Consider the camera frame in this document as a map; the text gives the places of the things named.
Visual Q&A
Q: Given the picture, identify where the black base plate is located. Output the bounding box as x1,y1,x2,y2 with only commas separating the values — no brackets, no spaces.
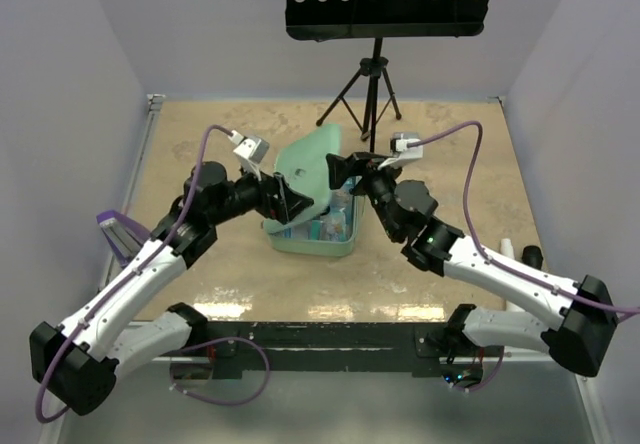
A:
164,321,478,379

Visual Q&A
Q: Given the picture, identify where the purple box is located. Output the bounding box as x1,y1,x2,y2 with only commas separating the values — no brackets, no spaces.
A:
96,210,150,268

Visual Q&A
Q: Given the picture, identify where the aluminium frame rail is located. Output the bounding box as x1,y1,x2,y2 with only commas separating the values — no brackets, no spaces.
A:
37,94,166,444

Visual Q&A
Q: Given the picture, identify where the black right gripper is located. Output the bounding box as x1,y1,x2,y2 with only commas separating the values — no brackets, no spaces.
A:
326,152,409,241

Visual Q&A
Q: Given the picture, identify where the teal header clear packet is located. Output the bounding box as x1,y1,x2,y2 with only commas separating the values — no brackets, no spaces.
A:
309,213,348,242

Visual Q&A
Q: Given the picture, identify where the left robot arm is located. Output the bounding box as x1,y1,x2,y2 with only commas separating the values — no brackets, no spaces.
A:
29,161,314,416

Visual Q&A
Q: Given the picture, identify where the black music stand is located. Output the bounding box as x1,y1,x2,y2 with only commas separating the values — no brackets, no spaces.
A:
285,0,490,143

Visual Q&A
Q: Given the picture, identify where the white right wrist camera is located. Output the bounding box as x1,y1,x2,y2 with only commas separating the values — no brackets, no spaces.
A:
379,132,424,169

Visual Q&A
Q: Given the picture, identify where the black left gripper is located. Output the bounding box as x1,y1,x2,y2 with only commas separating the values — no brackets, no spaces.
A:
208,159,312,226

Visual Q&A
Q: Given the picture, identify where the mint green medicine case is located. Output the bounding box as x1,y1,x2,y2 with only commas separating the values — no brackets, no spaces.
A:
263,124,364,258

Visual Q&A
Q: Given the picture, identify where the light blue foil pouch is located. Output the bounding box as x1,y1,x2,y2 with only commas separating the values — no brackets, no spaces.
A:
330,178,355,215

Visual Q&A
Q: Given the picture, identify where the purple cable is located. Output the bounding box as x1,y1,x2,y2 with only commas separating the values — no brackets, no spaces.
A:
409,121,640,395
35,124,272,424

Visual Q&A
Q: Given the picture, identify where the black cylinder object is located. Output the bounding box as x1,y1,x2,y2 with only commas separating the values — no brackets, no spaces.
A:
521,245,544,270

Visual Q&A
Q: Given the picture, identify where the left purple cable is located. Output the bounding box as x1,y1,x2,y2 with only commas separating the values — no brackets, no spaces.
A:
35,124,272,424

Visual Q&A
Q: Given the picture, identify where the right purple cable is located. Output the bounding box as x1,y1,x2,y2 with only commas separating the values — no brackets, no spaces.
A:
409,121,640,395

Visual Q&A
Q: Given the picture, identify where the white tube object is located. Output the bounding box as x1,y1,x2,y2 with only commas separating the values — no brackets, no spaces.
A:
500,238,520,262

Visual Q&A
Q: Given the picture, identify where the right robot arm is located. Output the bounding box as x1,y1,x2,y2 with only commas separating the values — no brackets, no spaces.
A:
326,148,618,377

